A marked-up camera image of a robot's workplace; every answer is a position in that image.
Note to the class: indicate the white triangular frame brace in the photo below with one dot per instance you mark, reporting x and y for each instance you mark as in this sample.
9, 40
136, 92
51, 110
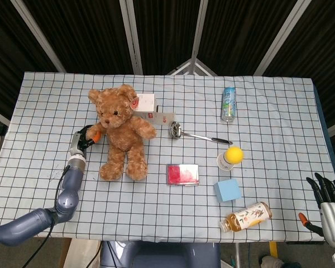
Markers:
181, 66

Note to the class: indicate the orange round hang tag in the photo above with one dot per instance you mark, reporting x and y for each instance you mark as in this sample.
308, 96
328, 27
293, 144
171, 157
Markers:
135, 104

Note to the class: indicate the yellow ball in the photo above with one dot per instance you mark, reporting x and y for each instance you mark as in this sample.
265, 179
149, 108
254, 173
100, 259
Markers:
234, 155

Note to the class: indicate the red ink pad case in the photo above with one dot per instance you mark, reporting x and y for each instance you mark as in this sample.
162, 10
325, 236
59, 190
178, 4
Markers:
182, 174

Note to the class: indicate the blue foam cube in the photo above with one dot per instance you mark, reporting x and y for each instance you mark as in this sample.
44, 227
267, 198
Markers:
227, 190

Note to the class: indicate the blue green drink can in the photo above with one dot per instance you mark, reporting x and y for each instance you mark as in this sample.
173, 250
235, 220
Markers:
229, 103

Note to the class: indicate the blue grey robot torso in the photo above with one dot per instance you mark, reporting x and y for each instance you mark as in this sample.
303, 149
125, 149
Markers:
162, 257

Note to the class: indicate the brown teddy bear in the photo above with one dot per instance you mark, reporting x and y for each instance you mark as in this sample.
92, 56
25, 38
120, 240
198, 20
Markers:
120, 134

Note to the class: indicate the black grid checkered tablecloth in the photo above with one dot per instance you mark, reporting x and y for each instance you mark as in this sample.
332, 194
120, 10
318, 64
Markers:
184, 217

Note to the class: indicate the amber tea bottle white cap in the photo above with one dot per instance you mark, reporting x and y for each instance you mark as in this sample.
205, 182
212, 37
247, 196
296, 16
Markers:
248, 216

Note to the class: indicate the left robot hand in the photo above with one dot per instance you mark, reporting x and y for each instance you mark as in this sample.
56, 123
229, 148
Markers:
77, 142

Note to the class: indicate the white metal frame post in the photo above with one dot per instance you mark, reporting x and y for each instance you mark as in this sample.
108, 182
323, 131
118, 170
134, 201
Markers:
39, 35
198, 28
282, 35
131, 33

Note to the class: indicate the white carton with red logo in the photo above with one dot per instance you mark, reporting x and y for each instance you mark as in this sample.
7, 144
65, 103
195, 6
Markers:
146, 102

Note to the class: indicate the white paper cup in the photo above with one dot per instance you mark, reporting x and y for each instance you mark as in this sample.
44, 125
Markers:
222, 163

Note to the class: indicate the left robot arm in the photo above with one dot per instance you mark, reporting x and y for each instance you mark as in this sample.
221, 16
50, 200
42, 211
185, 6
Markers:
69, 181

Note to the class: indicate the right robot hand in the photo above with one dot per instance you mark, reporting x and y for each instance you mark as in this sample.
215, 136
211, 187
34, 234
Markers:
333, 220

